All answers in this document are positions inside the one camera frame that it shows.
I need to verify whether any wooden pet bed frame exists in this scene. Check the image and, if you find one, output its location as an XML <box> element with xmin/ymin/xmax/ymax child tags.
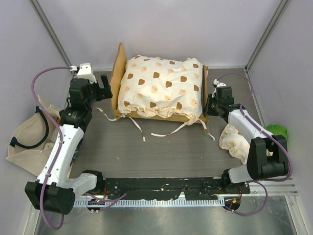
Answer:
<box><xmin>109</xmin><ymin>42</ymin><xmax>211</xmax><ymax>124</ymax></box>

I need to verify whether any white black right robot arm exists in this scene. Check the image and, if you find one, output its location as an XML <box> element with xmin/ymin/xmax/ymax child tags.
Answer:
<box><xmin>204</xmin><ymin>85</ymin><xmax>292</xmax><ymax>193</ymax></box>

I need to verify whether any bear print white cushion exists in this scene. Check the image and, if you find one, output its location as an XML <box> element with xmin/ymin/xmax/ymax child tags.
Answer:
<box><xmin>95</xmin><ymin>55</ymin><xmax>216</xmax><ymax>142</ymax></box>

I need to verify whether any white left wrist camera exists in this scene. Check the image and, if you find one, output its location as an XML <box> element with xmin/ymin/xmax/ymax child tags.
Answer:
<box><xmin>70</xmin><ymin>63</ymin><xmax>97</xmax><ymax>83</ymax></box>

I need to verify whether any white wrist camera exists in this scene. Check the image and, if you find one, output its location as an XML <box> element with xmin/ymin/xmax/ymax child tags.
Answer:
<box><xmin>212</xmin><ymin>79</ymin><xmax>226</xmax><ymax>88</ymax></box>
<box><xmin>70</xmin><ymin>63</ymin><xmax>97</xmax><ymax>83</ymax></box>

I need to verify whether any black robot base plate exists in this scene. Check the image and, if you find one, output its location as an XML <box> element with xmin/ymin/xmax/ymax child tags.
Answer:
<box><xmin>104</xmin><ymin>177</ymin><xmax>250</xmax><ymax>201</ymax></box>

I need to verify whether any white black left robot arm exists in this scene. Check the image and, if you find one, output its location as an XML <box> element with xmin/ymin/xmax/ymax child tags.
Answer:
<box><xmin>24</xmin><ymin>74</ymin><xmax>112</xmax><ymax>215</ymax></box>

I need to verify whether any green toy cabbage leaf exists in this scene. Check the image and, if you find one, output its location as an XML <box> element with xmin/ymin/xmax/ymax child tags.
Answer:
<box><xmin>266</xmin><ymin>124</ymin><xmax>289</xmax><ymax>139</ymax></box>

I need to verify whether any white slotted cable duct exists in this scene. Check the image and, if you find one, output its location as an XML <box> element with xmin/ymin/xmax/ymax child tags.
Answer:
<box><xmin>73</xmin><ymin>196</ymin><xmax>224</xmax><ymax>210</ymax></box>

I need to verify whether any small bear print pillow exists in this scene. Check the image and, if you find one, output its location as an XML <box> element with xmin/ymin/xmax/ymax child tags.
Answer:
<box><xmin>219</xmin><ymin>124</ymin><xmax>250</xmax><ymax>165</ymax></box>

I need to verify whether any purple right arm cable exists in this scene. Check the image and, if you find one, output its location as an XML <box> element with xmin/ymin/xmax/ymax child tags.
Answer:
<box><xmin>215</xmin><ymin>72</ymin><xmax>293</xmax><ymax>216</ymax></box>

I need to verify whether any beige canvas tote bag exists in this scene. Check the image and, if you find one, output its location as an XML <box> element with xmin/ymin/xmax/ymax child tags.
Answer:
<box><xmin>6</xmin><ymin>106</ymin><xmax>58</xmax><ymax>176</ymax></box>

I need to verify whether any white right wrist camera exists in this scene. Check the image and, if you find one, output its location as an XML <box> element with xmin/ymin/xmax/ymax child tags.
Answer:
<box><xmin>212</xmin><ymin>79</ymin><xmax>226</xmax><ymax>88</ymax></box>

